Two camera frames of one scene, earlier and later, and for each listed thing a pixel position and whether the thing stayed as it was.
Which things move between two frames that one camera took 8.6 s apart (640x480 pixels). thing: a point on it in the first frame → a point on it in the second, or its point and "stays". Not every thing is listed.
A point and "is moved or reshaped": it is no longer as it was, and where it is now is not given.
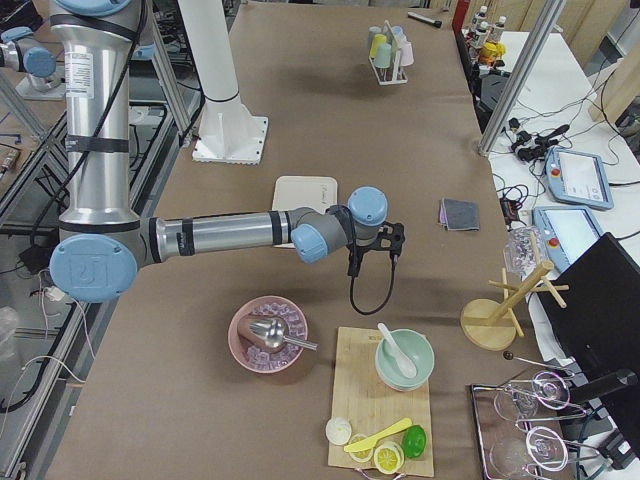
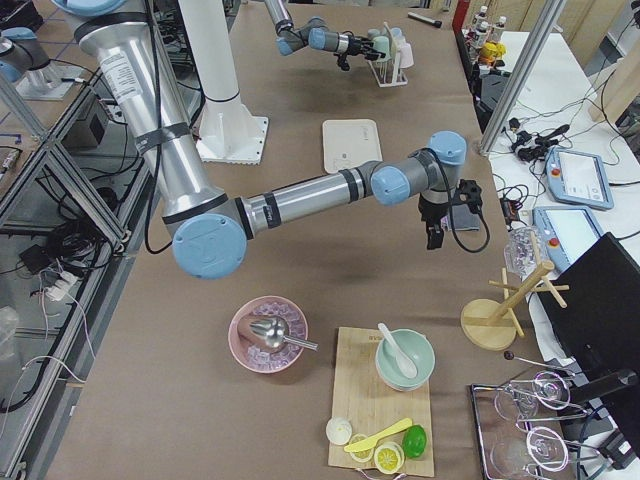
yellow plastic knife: (371, 441) stays
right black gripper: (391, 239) → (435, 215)
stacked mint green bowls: (414, 346) stays
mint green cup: (383, 57) is moved or reshaped
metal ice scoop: (272, 332) stays
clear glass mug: (524, 251) stays
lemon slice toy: (388, 458) stays
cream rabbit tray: (303, 191) is moved or reshaped
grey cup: (372, 31) stays
